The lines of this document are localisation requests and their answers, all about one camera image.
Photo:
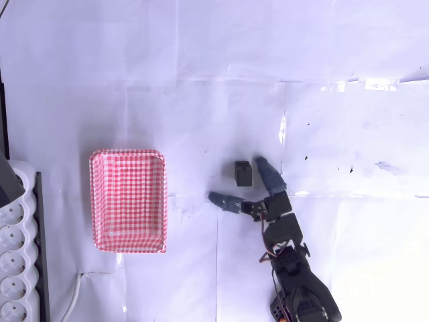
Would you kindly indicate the small black cube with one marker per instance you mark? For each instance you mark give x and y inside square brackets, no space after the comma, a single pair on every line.
[243,173]

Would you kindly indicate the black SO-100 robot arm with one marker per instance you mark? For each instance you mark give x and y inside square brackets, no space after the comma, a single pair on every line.
[301,278]

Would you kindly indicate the pink checkered tray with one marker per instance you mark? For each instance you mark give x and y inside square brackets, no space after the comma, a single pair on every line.
[129,201]

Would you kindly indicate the white power strip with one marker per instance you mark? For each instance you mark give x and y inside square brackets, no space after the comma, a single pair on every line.
[16,251]

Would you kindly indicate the dark grey box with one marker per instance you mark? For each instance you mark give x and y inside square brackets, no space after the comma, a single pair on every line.
[8,181]

